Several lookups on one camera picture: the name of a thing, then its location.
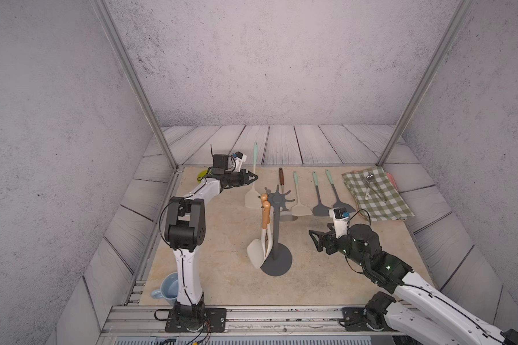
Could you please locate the grey utensil rack stand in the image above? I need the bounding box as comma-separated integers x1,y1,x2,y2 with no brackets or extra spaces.
261,185,294,277

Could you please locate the right frame post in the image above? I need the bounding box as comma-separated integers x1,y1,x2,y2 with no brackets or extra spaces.
376,0,474,166

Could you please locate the grey spoon mint handle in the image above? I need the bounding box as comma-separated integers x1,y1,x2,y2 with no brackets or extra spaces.
312,171,330,217

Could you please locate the cream spatula mint handle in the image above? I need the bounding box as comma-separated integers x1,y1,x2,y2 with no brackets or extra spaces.
291,171,312,217
245,142,262,209

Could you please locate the green plastic bowl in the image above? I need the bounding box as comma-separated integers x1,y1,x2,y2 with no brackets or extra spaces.
197,170,209,183

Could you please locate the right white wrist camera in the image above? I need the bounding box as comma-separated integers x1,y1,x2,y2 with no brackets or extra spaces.
329,207,350,239

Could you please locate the light blue cup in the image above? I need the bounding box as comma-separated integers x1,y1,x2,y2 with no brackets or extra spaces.
151,273,178,306

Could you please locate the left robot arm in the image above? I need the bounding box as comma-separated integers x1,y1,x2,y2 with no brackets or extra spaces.
159,152,258,332

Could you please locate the left frame post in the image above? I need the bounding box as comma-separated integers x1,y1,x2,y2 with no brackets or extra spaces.
91,0,178,170

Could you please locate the pink board under cloth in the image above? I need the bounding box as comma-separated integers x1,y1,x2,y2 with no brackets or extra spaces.
386,172,399,192

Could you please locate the grey ladle brown handle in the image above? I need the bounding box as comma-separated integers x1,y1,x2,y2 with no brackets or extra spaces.
279,168,297,221

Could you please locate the grey spatula mint handle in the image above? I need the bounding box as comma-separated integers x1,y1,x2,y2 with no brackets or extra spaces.
325,169,355,212

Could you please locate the cream turner wooden handle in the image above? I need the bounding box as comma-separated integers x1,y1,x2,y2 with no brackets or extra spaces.
245,200,272,270

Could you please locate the metal spoon on cloth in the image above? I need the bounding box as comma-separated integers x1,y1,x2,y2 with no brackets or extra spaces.
364,173,378,195

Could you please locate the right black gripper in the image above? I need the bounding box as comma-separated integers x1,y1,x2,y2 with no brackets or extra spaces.
308,223,369,272

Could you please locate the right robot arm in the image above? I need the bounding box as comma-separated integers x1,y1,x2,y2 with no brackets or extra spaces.
309,208,518,344

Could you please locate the green checkered cloth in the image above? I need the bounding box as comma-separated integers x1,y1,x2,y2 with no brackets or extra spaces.
342,166,414,221

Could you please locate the frame post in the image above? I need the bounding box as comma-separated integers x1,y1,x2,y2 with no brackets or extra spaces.
376,0,474,166
91,0,178,170

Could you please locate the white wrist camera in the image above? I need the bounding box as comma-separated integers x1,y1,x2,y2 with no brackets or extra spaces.
329,207,350,239
230,152,247,172

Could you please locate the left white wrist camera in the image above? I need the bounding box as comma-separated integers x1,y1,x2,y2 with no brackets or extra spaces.
230,152,247,172

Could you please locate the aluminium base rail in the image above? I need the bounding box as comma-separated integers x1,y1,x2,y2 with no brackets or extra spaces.
98,304,476,345

